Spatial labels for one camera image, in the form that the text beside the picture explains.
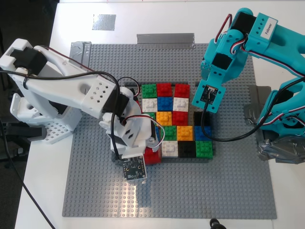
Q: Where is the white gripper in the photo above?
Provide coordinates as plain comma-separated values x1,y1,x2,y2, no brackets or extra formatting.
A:
99,113,161,160

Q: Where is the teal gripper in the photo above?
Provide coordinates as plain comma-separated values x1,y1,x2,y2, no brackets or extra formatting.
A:
200,42,245,87

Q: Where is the white brick cube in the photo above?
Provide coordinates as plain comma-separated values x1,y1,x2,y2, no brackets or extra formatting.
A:
142,97,158,113
161,140,179,158
173,96,190,112

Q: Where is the orange brick cube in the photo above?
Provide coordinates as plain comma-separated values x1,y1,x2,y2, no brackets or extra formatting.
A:
156,111,173,127
176,125,194,142

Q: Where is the black brick cube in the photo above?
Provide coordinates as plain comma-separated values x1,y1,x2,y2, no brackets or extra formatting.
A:
178,140,197,158
193,112,211,127

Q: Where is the grey studded baseplate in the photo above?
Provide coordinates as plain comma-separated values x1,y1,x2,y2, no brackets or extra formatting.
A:
61,42,278,219

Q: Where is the black knob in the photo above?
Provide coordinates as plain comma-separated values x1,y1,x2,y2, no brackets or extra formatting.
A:
209,218,227,229

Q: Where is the grey tape square patch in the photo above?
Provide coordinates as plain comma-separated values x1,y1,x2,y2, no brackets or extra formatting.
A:
91,13,117,31

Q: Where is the black table clamp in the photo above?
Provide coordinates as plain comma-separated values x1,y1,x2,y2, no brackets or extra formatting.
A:
0,121,47,149

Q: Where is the dark grey brick frame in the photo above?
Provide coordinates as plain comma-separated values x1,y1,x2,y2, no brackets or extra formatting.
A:
112,80,216,167

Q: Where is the teal camera mount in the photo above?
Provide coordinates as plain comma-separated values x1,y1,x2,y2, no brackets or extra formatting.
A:
191,79,227,115

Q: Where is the grey duct tape strip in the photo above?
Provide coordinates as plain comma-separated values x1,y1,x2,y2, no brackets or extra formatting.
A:
70,41,92,71
243,85,273,144
136,33,196,50

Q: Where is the black camera cable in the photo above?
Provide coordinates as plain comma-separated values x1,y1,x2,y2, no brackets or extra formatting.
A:
0,70,127,229
201,76,305,142

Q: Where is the crumpled grey duct tape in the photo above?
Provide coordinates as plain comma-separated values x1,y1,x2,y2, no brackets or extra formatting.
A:
257,135,305,166

